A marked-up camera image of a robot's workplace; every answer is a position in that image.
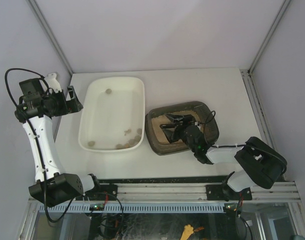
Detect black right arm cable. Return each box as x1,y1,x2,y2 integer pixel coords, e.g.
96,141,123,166
196,109,288,240

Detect tan clump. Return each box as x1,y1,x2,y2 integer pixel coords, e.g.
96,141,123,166
124,128,132,136

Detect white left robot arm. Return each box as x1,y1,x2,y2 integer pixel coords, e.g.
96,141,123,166
15,72,97,208

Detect grey clump bin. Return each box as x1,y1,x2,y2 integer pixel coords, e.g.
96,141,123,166
87,141,96,147
105,88,112,95

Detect aluminium frame rail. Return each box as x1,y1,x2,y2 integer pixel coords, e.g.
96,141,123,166
27,181,301,202

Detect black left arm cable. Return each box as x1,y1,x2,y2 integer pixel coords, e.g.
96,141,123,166
4,67,76,223

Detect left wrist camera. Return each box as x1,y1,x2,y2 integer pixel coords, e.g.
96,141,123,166
19,78,46,104

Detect grey clump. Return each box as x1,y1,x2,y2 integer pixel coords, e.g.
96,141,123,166
136,128,142,135
134,135,141,142
115,144,124,150

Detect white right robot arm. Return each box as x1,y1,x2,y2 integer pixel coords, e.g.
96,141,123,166
160,122,287,196

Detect grey slotted cable duct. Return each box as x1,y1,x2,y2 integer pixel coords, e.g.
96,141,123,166
38,202,226,214

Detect dark grey litter box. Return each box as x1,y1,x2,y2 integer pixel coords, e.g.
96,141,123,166
145,101,220,164

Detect white plastic bin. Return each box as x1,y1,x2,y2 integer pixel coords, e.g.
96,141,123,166
78,76,145,153

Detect grey clump bin top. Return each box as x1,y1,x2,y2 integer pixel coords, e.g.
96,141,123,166
105,88,112,95

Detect beige cat litter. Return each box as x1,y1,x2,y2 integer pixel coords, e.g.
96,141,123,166
151,110,200,144

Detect yellow toy figure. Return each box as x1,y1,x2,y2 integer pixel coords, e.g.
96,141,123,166
180,224,195,240

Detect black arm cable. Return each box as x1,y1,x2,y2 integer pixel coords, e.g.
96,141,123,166
196,109,288,240
4,67,76,223

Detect black litter scoop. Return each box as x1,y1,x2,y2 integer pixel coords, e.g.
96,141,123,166
159,113,196,129

